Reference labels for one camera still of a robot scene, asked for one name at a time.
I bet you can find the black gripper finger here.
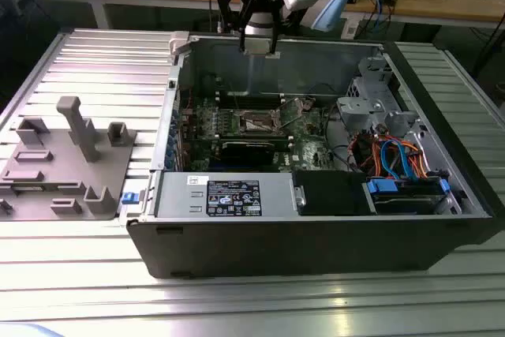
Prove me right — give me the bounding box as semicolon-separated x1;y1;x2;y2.
254;0;282;56
215;0;256;54

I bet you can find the metal socket cover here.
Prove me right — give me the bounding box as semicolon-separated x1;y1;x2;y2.
275;96;307;129

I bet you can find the CPU socket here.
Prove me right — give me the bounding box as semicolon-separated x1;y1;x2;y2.
235;107;284;136

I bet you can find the grey plastic case latch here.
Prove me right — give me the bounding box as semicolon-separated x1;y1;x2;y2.
168;31;193;56

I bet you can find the pale blue teach pendant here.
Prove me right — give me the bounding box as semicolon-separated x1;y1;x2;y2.
310;0;353;33

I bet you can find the grey metal drive cage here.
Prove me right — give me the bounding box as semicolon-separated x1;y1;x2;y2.
335;54;423;144

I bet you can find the black graphics card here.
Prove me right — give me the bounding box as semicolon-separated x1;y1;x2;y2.
219;140;276;167

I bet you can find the green motherboard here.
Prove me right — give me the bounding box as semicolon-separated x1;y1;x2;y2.
179;94;341;174

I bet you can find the black plastic drive box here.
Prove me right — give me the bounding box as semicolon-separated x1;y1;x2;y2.
294;170;370;216

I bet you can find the grey power supply unit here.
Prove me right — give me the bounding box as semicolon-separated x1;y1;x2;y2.
151;170;297;219

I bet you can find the black PC case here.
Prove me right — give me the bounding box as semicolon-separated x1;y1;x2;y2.
126;31;505;279

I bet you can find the hard disk in blue carrier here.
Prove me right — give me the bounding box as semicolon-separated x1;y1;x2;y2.
365;177;451;215

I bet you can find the grey parts rack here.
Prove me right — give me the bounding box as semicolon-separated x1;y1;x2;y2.
0;95;138;223

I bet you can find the blue wire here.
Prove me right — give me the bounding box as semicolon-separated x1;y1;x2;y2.
378;135;426;183

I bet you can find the orange wire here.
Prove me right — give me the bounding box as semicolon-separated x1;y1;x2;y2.
406;146;437;180

